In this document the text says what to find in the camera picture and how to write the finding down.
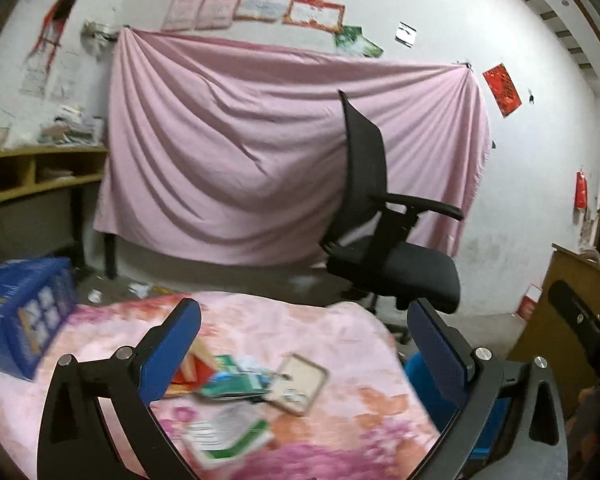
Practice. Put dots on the blue plastic bucket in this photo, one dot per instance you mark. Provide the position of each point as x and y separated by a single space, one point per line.
422 400

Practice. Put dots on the pink floral blanket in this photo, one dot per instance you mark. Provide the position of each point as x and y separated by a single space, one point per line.
305 330

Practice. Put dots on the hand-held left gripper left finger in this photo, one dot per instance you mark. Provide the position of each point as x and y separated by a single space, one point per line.
172 345

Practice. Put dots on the red snack wrapper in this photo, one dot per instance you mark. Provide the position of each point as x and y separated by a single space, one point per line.
195 375

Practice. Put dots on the red square wall poster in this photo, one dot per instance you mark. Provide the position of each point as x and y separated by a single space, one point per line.
502 87

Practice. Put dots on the green wall poster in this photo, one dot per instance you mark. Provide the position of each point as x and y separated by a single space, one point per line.
355 40

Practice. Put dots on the white paper with black mark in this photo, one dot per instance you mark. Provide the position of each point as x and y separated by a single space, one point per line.
406 34

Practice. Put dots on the torn red wall paper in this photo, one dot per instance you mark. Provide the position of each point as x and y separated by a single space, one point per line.
57 10

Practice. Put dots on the pile of papers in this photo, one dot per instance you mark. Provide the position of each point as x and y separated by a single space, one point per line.
70 127

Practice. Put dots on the black office chair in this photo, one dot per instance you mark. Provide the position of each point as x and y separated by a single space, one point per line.
405 270

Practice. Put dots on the green snack packet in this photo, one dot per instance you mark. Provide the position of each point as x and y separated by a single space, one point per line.
230 385

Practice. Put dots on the blue cardboard box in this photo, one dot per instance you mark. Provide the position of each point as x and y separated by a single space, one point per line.
25 320

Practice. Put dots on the red hanging ornament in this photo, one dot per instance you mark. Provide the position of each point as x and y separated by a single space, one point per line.
581 190

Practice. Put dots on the wooden cabinet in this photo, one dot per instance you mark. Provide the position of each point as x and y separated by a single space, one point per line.
535 335

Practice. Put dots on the wooden desk with shelves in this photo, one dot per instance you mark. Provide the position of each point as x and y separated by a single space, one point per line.
40 190

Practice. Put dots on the red and white carton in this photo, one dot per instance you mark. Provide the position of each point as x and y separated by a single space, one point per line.
530 304

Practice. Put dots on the green and white booklet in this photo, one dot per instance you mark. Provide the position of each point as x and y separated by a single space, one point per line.
220 435

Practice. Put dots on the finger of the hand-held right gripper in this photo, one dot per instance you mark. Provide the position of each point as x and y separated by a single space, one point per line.
577 317

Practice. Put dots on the beige case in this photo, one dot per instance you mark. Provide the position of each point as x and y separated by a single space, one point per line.
302 375

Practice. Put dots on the black wall hook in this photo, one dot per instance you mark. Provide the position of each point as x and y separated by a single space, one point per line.
530 97

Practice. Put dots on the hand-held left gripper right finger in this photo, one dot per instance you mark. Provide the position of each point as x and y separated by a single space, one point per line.
437 355

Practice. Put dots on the crumpled white paper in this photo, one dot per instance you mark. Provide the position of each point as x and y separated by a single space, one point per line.
95 295
139 288

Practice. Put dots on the pink hanging cloth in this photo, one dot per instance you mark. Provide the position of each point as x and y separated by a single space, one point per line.
230 160

